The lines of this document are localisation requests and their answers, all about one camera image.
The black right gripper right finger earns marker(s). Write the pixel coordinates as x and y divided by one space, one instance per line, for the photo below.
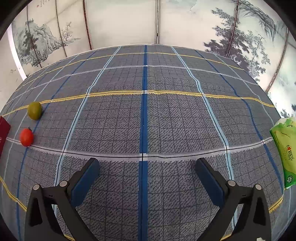
254 220

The red toffee box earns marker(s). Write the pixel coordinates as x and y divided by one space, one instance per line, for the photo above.
4 130

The red tomato right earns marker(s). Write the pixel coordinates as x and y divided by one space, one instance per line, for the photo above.
26 137

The green round fruit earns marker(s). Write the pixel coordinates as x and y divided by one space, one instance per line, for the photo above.
34 110

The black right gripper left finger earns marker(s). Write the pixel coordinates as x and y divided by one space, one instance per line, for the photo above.
41 222

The painted folding screen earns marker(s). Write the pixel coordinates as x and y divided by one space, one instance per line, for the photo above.
251 33

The green tissue pack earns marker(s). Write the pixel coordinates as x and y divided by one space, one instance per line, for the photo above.
283 133

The plaid grey tablecloth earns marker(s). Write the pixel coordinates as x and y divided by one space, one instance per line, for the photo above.
146 113

